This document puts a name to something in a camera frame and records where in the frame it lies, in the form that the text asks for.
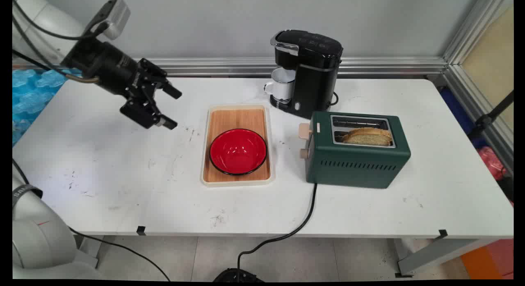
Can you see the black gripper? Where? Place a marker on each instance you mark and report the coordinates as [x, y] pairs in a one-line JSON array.
[[108, 66]]

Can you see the beige toaster lever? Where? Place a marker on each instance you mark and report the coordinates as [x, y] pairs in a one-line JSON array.
[[304, 131]]

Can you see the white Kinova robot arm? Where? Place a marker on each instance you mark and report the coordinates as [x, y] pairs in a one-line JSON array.
[[39, 241]]

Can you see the wooden tray with cream rim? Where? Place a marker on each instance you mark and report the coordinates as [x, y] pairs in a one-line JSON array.
[[238, 118]]

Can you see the red bowl with black rim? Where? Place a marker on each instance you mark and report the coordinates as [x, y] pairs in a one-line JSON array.
[[238, 151]]

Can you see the blue bubble wrap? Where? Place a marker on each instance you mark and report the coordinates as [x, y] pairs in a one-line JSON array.
[[30, 101]]

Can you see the white enamel mug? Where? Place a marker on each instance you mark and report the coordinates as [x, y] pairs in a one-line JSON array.
[[283, 87]]

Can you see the black tape piece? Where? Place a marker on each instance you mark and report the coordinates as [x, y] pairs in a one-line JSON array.
[[442, 233], [141, 231]]

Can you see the beige toaster knob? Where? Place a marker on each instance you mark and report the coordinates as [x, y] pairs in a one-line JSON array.
[[304, 154]]

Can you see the black coffee machine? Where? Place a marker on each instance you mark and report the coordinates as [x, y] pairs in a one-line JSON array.
[[313, 72]]

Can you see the grey table leg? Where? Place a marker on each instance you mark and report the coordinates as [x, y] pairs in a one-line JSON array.
[[89, 249], [434, 253]]

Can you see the black round base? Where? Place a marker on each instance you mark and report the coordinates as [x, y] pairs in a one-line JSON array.
[[236, 275]]

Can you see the green toaster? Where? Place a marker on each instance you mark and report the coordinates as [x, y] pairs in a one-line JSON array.
[[352, 165]]

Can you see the toasted bread slice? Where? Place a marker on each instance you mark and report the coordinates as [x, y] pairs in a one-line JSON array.
[[367, 137]]

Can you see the black tripod stand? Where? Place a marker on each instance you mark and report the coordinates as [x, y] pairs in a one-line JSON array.
[[486, 121]]

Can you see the red plastic bag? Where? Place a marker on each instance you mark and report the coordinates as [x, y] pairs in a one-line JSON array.
[[491, 162]]

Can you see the orange floor mat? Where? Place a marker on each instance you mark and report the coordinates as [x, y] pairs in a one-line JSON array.
[[488, 259]]

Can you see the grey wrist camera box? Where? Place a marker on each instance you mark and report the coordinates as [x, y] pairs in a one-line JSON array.
[[117, 17]]

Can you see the horizontal aluminium frame rail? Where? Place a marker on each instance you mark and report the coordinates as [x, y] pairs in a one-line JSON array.
[[377, 66]]

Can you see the slanted aluminium frame post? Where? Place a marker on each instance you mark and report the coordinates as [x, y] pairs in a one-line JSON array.
[[459, 52]]

